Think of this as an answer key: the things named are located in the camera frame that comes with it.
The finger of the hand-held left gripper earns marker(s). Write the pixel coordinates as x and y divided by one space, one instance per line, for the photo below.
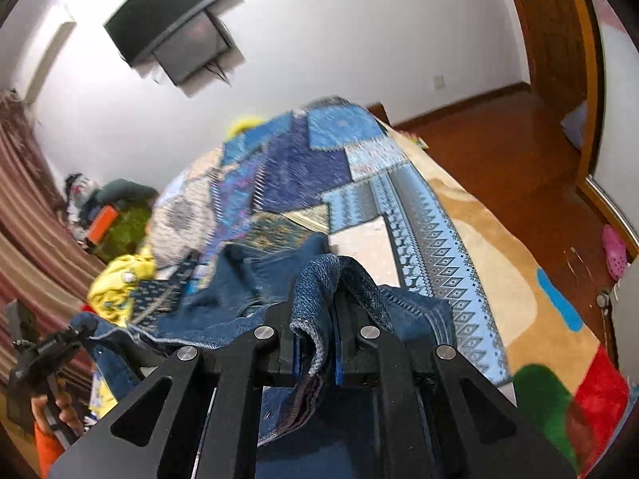
82 335

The blue patchwork blanket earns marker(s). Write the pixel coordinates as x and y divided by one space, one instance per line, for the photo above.
309 174

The brown striped curtain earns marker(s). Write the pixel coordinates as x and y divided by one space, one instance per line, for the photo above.
30 239

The yellow plush toy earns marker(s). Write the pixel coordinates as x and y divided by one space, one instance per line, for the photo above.
243 124

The black wall television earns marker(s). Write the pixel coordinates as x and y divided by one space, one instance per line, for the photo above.
169 10

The blue denim jacket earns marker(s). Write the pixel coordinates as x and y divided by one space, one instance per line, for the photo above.
239 284

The wooden room door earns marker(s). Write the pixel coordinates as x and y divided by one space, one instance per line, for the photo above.
549 25

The white appliance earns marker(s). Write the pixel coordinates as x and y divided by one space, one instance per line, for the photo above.
621 309

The pink clog shoe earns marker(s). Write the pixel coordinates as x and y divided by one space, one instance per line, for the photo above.
614 252

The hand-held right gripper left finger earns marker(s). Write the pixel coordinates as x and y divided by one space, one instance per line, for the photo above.
284 352

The white wall socket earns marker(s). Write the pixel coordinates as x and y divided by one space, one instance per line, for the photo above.
439 81

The orange box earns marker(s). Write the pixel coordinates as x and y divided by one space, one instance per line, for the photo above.
102 224

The yellow printed blanket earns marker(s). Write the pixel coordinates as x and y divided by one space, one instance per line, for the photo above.
117 284

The small black wall monitor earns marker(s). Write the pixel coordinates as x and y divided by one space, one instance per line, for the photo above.
192 47

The dark dotted cloth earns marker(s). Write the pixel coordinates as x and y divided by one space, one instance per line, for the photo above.
167 284

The white air conditioner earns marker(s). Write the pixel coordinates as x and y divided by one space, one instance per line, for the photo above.
47 62

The person's left hand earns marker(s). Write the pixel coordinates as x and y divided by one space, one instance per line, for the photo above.
64 413

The green patterned cloth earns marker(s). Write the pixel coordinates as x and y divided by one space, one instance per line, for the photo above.
127 229

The pile of clothes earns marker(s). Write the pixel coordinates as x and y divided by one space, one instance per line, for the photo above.
77 194

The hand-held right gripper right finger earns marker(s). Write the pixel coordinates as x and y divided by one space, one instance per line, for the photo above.
349 354

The dark grey plush cushion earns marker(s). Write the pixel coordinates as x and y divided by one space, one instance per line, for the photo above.
125 192

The red plush toy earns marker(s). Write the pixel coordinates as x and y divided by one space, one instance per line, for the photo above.
86 307

